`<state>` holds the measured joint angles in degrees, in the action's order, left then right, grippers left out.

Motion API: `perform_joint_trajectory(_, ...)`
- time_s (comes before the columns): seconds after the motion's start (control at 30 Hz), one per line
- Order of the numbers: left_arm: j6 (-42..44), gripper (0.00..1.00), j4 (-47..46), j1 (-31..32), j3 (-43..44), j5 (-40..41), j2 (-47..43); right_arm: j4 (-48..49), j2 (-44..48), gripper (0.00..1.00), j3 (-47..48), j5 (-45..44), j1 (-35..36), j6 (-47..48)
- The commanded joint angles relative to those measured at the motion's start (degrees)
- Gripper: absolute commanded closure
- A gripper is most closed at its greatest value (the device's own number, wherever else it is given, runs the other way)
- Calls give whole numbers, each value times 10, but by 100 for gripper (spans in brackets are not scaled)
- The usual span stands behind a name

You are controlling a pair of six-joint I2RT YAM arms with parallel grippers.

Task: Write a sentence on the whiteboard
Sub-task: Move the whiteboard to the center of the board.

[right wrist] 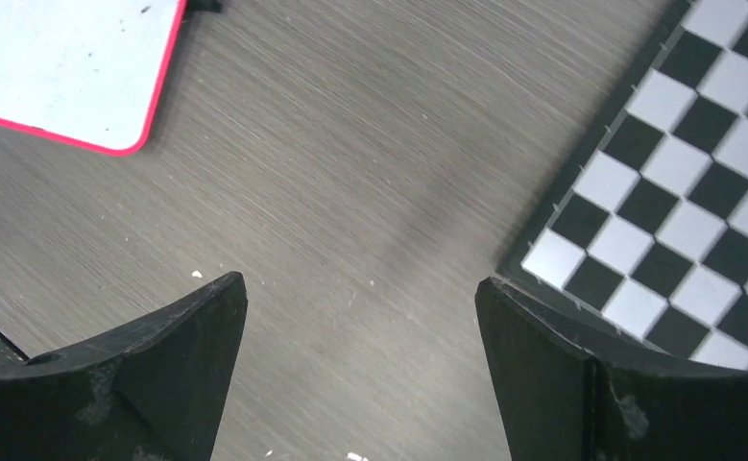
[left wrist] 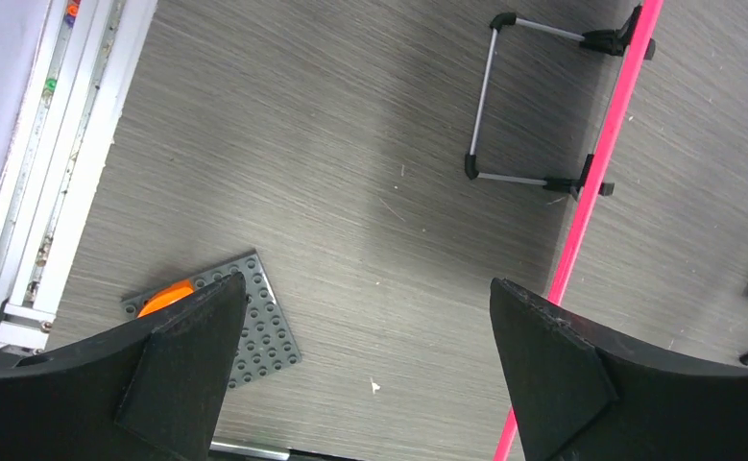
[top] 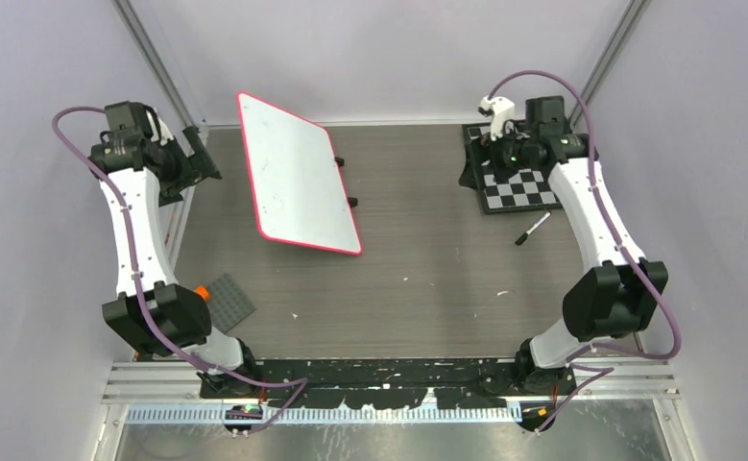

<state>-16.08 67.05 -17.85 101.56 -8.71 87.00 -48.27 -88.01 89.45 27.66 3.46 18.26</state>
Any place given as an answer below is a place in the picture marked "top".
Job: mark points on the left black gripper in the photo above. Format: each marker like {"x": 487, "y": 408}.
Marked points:
{"x": 169, "y": 191}

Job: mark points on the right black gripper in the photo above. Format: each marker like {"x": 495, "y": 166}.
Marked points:
{"x": 494, "y": 148}

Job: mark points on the black whiteboard marker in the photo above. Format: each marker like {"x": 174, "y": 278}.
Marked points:
{"x": 524, "y": 236}

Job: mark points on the pink framed whiteboard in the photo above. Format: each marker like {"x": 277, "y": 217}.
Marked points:
{"x": 299, "y": 195}

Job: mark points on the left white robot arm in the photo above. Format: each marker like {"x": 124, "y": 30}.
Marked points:
{"x": 142, "y": 167}

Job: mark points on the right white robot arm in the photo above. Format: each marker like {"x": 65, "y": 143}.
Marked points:
{"x": 615, "y": 297}

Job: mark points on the black white checkerboard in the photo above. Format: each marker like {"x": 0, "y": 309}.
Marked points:
{"x": 525, "y": 191}

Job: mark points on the orange curved pipe piece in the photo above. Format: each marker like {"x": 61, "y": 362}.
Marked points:
{"x": 203, "y": 293}

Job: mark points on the grey studded baseplate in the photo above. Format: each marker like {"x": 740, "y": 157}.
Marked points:
{"x": 228, "y": 303}

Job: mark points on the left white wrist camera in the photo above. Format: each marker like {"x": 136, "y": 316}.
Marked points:
{"x": 161, "y": 133}

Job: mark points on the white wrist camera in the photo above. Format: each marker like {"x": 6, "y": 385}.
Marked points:
{"x": 161, "y": 133}
{"x": 499, "y": 110}

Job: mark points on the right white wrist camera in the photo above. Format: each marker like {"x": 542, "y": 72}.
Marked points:
{"x": 499, "y": 110}

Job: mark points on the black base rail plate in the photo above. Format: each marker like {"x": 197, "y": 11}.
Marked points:
{"x": 454, "y": 383}

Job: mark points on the white slotted cable duct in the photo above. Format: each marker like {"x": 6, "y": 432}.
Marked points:
{"x": 211, "y": 414}

